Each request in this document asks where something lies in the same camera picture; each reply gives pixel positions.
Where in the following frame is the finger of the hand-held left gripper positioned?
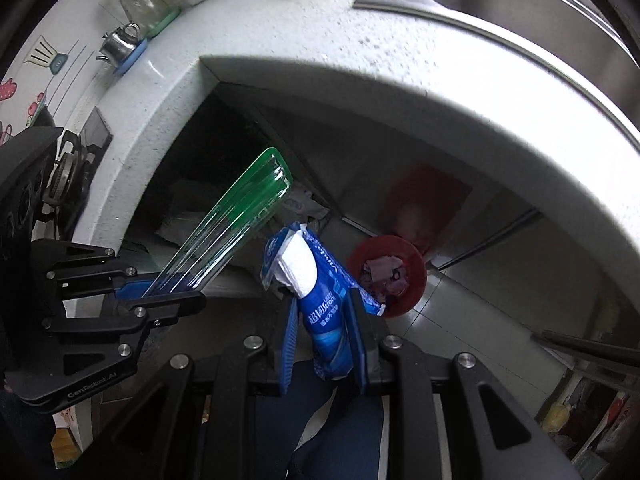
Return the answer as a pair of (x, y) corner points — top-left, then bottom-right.
(31, 239), (152, 302)
(42, 291), (207, 357)

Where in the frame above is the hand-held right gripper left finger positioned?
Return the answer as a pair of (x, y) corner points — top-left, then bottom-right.
(82, 296), (301, 480)

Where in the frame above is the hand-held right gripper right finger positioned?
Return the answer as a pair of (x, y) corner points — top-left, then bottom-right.
(347, 287), (576, 480)

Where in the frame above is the blue tissue packet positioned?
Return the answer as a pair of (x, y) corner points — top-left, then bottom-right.
(261, 221), (386, 381)

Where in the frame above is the red trash bin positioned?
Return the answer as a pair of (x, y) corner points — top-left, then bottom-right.
(346, 236), (428, 320)

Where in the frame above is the clear green-ended plastic package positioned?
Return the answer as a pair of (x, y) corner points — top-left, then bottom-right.
(142, 146), (295, 297)

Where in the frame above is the person's blue trouser leg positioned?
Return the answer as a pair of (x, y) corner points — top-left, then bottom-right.
(252, 360), (386, 480)

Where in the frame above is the gas stove burner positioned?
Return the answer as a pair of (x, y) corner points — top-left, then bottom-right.
(42, 107), (115, 241)

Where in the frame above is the blue saucer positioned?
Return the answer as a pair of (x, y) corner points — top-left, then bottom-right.
(112, 39), (149, 77)

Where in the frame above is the small steel teapot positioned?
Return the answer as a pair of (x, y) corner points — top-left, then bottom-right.
(96, 22), (143, 68)

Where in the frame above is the clear glass carafe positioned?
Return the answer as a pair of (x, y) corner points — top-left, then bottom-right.
(104, 0), (171, 36)

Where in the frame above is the green plastic tray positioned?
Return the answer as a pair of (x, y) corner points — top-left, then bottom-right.
(144, 6), (182, 40)

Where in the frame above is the fruit wall sticker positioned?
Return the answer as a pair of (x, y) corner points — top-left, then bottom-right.
(27, 91), (48, 126)

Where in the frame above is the spatula wall sticker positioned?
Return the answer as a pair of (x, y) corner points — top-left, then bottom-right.
(24, 35), (70, 77)

